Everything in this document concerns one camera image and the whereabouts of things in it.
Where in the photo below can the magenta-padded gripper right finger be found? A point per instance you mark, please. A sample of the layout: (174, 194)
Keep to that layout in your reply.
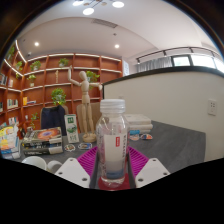
(151, 171)

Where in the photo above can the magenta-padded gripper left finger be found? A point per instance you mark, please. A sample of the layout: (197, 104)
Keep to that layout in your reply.
(73, 171)

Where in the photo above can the clear plastic water bottle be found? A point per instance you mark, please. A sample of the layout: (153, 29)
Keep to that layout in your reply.
(112, 150)

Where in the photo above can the yellow white striped mug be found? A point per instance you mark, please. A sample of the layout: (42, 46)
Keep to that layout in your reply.
(33, 161)

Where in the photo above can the tall green white carton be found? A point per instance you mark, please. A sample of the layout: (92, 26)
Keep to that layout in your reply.
(71, 128)

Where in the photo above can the white book stack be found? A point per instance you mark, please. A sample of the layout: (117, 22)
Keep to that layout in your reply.
(138, 121)

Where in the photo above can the dark office chair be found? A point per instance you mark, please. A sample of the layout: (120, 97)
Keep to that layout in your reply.
(51, 118)

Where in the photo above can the wooden artist mannequin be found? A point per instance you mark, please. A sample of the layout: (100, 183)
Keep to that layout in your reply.
(86, 96)

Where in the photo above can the wooden shelf unit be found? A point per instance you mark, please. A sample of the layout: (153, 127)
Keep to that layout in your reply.
(43, 76)

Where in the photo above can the grey curtain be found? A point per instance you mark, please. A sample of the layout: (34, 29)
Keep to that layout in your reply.
(153, 64)

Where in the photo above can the window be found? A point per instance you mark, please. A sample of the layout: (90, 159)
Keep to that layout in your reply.
(200, 61)

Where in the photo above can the recessed ceiling spotlight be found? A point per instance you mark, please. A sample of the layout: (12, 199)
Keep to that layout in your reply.
(36, 43)
(116, 46)

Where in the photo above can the ceiling air vent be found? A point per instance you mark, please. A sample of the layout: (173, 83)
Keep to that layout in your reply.
(104, 23)

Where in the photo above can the branched ceiling lamp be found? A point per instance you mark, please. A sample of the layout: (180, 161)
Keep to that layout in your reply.
(88, 11)

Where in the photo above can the white wall socket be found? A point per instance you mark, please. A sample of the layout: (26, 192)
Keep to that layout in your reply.
(212, 107)

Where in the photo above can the black track light rail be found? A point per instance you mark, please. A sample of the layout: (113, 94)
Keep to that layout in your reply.
(164, 52)

